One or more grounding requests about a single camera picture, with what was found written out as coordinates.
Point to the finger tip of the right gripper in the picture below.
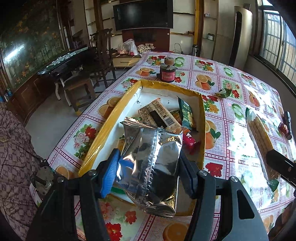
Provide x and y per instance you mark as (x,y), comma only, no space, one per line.
(281,164)

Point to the large silver foil bag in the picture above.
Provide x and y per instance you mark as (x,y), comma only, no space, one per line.
(148,167)

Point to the black wall television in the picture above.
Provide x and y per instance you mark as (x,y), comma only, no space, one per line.
(143,14)

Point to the beige biscuit pack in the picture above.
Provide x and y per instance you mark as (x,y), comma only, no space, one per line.
(156,114)

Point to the floral fruit tablecloth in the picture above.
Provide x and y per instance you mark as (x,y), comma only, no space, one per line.
(228,146)

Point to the dark red candy wrapper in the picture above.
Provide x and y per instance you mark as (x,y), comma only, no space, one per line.
(283,129)

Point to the green yellow wafer pack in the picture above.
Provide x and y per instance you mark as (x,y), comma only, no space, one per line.
(263,145)

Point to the red white snack packet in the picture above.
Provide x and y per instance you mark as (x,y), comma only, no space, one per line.
(191,145)

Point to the large barred window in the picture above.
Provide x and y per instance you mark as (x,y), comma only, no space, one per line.
(277,43)

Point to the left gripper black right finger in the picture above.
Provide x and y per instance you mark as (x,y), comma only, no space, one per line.
(239,218)

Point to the white plastic bag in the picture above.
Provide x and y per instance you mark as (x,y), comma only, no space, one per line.
(127,48)

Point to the dark green snack pouch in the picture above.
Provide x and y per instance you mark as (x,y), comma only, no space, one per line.
(186,115)

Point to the red label jar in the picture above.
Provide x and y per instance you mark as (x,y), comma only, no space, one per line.
(167,70)

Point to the yellow taped foam box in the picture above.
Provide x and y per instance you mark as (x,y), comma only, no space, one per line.
(111,135)

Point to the dark wooden chair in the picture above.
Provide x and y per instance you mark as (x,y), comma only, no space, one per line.
(103,68)

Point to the white standing air conditioner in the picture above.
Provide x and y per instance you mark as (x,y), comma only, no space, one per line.
(241,38)

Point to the small green foil candy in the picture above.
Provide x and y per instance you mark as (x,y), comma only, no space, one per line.
(224,93)

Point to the woman in brown jacket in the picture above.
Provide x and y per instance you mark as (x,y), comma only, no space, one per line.
(18,163)

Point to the wooden stool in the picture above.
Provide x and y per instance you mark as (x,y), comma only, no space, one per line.
(80,92)

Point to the floral painted glass cabinet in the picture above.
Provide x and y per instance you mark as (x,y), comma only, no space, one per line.
(30,40)

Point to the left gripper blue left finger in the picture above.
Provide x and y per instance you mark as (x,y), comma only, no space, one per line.
(94,185)

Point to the black flashlight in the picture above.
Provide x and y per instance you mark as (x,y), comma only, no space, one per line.
(288,123)

